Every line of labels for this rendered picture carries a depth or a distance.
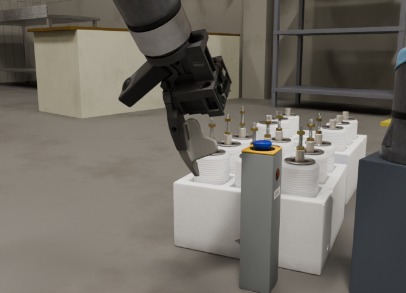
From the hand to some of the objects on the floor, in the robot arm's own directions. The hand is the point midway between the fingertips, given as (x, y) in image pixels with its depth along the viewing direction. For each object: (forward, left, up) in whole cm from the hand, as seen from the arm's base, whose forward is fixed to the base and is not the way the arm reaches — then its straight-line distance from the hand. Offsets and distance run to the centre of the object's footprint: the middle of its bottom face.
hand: (203, 140), depth 73 cm
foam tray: (+19, -49, -37) cm, 64 cm away
